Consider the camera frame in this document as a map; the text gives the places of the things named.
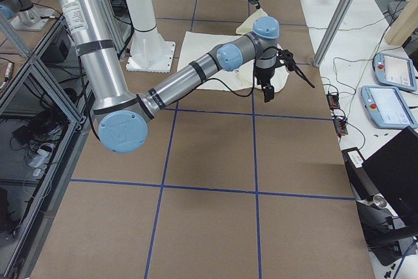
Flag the far teach pendant tablet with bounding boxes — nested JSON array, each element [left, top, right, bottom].
[[373, 53, 417, 92]]

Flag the near teach pendant tablet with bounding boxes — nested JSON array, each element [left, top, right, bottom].
[[361, 86, 417, 130]]

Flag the cream long-sleeve cat shirt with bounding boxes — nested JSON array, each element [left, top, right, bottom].
[[176, 10, 290, 94]]

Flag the aluminium frame post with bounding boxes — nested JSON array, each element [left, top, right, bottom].
[[313, 0, 353, 67]]

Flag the teach pendant tablet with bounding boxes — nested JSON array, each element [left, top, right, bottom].
[[361, 86, 417, 130], [373, 53, 417, 92]]

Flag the black cable on table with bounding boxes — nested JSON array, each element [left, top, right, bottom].
[[321, 14, 406, 97]]

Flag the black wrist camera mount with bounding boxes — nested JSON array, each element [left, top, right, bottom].
[[275, 48, 315, 88]]

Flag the white central pillar mount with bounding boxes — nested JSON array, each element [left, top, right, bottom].
[[126, 0, 176, 73]]

